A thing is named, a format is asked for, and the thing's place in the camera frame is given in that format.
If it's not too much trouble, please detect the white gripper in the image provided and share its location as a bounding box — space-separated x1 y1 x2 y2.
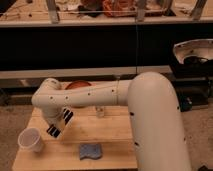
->
42 108 73 138

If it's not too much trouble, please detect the orange-brown bowl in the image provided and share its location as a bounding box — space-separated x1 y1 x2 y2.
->
65 80 91 90

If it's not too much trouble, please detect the blue wavy sponge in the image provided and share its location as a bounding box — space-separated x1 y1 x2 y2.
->
79 143 102 160

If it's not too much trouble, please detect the small clear glass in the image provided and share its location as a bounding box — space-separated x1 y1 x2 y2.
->
95 106 105 118

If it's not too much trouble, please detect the orange object on shelf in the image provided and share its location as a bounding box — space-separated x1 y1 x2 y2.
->
102 0 136 17

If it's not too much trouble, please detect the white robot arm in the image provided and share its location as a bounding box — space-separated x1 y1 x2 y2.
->
32 72 192 171

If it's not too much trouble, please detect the black stand under bowl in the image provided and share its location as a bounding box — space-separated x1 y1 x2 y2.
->
170 61 213 112

